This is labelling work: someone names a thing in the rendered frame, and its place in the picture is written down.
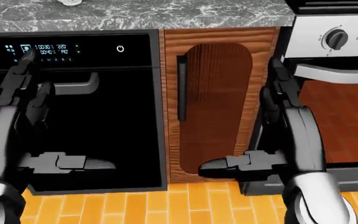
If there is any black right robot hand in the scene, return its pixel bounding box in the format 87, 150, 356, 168
197, 57, 328, 187

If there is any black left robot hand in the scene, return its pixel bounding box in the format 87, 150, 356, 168
0, 50, 117, 185

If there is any silver black oven range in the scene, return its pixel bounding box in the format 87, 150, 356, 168
239, 0, 358, 197

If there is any wooden cabinet door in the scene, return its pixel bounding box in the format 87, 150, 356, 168
158, 26, 281, 184

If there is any black oven knob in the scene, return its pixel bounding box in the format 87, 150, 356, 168
321, 26, 350, 51

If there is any black dishwasher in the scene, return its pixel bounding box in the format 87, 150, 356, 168
0, 29, 168, 196

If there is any white bowl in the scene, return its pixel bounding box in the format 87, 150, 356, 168
54, 0, 83, 6

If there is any silver oven door handle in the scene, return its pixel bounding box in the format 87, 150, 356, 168
293, 63, 358, 84

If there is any grey dishwasher handle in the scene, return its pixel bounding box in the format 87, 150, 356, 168
37, 72, 100, 96

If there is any black cabinet door handle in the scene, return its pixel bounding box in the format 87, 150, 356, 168
176, 54, 190, 122

